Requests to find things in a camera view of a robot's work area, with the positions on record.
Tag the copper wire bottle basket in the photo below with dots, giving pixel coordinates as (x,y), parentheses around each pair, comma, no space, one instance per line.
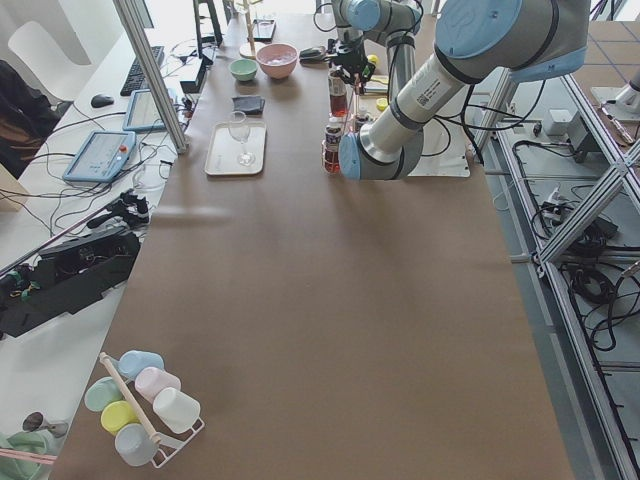
(345,125)

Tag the black computer mouse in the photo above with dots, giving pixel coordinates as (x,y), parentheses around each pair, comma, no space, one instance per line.
(101,100)

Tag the grey folded cloth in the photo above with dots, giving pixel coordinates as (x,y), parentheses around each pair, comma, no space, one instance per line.
(252,105)

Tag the cup rack with cups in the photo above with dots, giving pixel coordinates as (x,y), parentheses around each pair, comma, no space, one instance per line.
(142,406)

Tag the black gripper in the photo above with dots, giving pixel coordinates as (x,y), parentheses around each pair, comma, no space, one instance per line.
(351,58)

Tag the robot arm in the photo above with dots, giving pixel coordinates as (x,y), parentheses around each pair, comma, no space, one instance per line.
(534,40)
(393,25)

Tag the black frame box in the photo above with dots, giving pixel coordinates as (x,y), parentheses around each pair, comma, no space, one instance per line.
(263,30)

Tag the black keyboard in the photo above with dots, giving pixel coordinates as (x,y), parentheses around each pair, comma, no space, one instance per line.
(136,78)

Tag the teach pendant tablet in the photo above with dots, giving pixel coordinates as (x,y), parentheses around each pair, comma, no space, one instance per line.
(101,157)
(142,114)

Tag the half lemon slice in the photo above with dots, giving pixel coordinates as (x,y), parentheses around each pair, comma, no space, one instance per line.
(381,104)

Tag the pink bowl of ice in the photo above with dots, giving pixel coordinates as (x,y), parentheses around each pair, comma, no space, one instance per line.
(277,60)

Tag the clear wine glass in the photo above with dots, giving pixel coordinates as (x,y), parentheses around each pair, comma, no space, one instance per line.
(239,130)

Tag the aluminium frame post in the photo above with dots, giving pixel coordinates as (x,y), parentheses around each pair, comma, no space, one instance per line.
(131,21)

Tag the steel ice scoop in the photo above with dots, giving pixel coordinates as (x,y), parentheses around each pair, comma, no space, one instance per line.
(312,55)

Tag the green bowl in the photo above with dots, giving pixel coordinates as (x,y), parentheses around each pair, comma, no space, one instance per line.
(243,69)

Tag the wooden mug tree stand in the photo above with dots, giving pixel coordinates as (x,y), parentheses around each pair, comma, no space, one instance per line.
(251,47)

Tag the cream rabbit tray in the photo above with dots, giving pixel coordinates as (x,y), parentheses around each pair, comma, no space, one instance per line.
(223,151)

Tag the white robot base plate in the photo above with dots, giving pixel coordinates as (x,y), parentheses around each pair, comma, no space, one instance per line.
(444,151)

